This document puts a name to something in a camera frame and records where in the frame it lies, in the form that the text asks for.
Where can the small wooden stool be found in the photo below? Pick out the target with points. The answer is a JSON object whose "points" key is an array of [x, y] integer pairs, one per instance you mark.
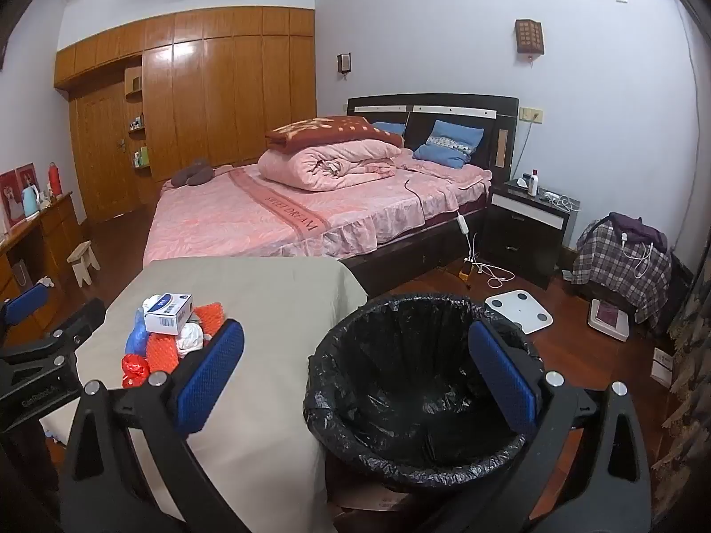
{"points": [[83, 261]]}

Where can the purple garment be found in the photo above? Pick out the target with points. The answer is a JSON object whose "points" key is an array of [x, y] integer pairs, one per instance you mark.
{"points": [[639, 229]]}

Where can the white cardboard box blue print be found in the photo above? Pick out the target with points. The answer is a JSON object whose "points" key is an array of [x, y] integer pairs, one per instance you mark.
{"points": [[169, 311]]}

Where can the white rag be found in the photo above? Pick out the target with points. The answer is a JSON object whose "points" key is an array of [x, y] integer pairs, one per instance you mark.
{"points": [[44, 282]]}

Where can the folded red-brown blanket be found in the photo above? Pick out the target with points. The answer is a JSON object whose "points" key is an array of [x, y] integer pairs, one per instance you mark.
{"points": [[327, 130]]}

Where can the wooden door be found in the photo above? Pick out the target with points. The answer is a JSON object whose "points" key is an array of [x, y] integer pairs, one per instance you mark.
{"points": [[105, 150]]}

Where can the plaid covered chair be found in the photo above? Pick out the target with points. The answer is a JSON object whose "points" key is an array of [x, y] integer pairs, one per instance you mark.
{"points": [[622, 283]]}

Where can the orange foam net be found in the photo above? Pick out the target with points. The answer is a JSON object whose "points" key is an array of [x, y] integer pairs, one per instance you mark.
{"points": [[164, 352]]}

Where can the dark wooden bed pink sheet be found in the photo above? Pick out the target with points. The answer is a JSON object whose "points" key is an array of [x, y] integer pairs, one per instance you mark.
{"points": [[250, 216]]}

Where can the folded pink quilt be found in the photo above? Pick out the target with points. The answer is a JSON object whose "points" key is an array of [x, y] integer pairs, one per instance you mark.
{"points": [[327, 169]]}

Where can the red thermos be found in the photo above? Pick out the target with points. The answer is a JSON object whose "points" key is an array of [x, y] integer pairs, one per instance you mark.
{"points": [[54, 177]]}

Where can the yellow power strip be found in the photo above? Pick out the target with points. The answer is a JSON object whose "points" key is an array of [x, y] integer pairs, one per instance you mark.
{"points": [[465, 269]]}

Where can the small wooden wall lamp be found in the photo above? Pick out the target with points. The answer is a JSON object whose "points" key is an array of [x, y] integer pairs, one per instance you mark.
{"points": [[344, 63]]}

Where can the red plastic bag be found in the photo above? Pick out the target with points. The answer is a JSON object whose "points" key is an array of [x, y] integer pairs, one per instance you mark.
{"points": [[135, 369]]}

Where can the blue plastic bag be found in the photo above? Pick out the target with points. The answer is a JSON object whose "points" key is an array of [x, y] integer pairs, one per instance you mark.
{"points": [[138, 333]]}

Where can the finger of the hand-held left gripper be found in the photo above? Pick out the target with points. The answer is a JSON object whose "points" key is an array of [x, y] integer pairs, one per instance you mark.
{"points": [[83, 319], [28, 300]]}

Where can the large wooden wall lamp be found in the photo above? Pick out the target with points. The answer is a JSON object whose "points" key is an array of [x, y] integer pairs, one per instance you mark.
{"points": [[529, 38]]}

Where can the grey plush neck pillow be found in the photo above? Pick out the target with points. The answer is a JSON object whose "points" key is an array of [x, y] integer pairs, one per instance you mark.
{"points": [[191, 174]]}

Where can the large blue pillow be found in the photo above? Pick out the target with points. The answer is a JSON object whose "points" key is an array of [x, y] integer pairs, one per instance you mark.
{"points": [[452, 144]]}

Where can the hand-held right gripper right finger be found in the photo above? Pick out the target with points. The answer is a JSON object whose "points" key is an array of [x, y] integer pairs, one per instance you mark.
{"points": [[502, 383]]}

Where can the pale cloth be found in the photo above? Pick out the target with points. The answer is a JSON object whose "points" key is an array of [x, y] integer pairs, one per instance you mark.
{"points": [[191, 336]]}

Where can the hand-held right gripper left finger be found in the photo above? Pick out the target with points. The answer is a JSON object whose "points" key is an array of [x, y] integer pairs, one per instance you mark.
{"points": [[214, 377]]}

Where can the beige wall socket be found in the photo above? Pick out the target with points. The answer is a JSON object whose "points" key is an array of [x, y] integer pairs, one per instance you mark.
{"points": [[532, 115]]}

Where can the white scale with red pad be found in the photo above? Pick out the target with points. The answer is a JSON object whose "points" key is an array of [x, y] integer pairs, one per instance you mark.
{"points": [[608, 319]]}

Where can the black bag lined waste bin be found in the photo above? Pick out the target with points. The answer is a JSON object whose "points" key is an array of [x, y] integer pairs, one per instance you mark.
{"points": [[416, 388]]}

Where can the red photo frame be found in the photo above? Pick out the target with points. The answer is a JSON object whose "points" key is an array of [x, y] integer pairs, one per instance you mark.
{"points": [[8, 200], [26, 175]]}

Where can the small blue pillow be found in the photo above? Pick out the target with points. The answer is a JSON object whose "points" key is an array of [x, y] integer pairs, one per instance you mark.
{"points": [[389, 127]]}

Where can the wooden wardrobe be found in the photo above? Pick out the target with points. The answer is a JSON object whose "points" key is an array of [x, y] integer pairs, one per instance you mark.
{"points": [[222, 94]]}

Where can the wooden dresser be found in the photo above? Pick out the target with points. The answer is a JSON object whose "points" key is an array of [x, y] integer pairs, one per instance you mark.
{"points": [[39, 244]]}

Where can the beige table cloth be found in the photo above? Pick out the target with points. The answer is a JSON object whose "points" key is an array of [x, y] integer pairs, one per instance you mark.
{"points": [[266, 311]]}

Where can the white bottle red cap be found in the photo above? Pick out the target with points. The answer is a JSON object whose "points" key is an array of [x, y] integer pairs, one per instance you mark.
{"points": [[533, 182]]}

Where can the light blue kettle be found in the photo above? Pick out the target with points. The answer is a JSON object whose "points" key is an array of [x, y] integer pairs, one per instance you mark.
{"points": [[30, 200]]}

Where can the white bathroom scale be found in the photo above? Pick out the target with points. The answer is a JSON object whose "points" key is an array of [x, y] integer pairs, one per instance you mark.
{"points": [[519, 311]]}

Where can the grey floral curtain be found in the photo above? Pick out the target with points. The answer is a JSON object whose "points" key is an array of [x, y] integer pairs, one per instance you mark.
{"points": [[689, 344]]}

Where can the grey paper bag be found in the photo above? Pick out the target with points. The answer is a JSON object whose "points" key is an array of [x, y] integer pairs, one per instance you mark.
{"points": [[19, 272]]}

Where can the black white nightstand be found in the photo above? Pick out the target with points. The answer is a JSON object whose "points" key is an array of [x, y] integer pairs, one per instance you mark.
{"points": [[522, 227]]}

